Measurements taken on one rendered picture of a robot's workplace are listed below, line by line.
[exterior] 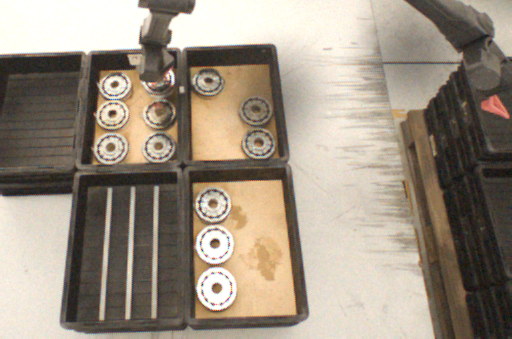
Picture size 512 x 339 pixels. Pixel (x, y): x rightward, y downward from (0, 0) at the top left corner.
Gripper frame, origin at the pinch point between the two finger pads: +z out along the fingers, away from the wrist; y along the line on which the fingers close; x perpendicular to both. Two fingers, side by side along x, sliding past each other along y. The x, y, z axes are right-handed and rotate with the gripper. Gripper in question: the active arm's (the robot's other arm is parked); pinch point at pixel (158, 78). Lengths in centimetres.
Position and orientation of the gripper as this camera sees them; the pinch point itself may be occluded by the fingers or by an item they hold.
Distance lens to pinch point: 154.0
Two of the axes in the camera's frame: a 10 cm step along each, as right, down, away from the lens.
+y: 6.9, -6.5, 3.2
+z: 0.3, 4.7, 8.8
